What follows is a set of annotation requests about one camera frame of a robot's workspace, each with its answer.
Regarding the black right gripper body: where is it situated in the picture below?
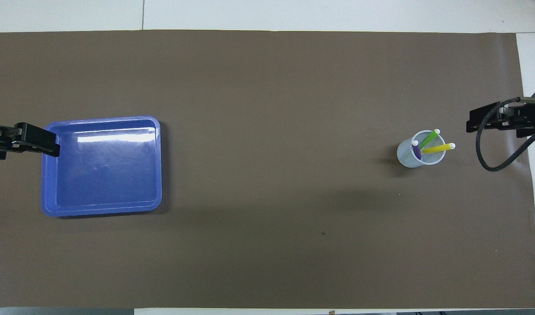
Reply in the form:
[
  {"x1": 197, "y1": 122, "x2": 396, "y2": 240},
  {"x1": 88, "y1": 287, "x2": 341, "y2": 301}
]
[{"x1": 503, "y1": 86, "x2": 535, "y2": 128}]

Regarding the yellow pen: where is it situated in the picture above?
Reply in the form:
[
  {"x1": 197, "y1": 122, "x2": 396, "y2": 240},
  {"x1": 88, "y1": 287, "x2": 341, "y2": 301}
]
[{"x1": 421, "y1": 143, "x2": 456, "y2": 154}]

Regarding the green pen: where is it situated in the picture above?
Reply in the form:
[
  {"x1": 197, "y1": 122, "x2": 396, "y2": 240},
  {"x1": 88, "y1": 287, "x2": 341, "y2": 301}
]
[{"x1": 419, "y1": 129, "x2": 441, "y2": 148}]

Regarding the blue plastic tray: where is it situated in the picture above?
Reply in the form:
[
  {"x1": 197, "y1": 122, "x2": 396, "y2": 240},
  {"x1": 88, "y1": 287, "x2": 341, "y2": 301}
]
[{"x1": 41, "y1": 115, "x2": 163, "y2": 217}]

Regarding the translucent plastic cup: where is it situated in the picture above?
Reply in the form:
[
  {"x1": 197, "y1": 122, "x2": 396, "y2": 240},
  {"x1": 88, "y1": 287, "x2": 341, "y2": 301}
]
[{"x1": 396, "y1": 130, "x2": 446, "y2": 169}]

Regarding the brown table mat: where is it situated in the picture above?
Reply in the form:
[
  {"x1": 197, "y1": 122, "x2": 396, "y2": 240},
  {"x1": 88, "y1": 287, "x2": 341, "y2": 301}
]
[{"x1": 0, "y1": 30, "x2": 535, "y2": 309}]

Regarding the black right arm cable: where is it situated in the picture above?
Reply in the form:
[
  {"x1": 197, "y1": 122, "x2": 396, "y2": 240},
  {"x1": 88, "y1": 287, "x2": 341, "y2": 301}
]
[{"x1": 475, "y1": 97, "x2": 535, "y2": 172}]

